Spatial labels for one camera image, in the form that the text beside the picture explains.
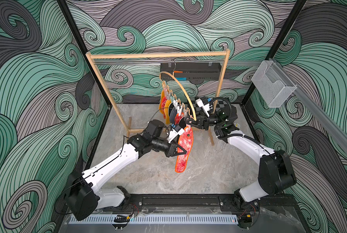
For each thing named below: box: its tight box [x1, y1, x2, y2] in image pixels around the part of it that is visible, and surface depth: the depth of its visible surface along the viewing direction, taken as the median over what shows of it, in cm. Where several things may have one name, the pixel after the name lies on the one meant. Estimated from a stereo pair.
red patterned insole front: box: [174, 126, 194, 174], surface depth 68 cm
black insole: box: [168, 102, 177, 125], surface depth 83 cm
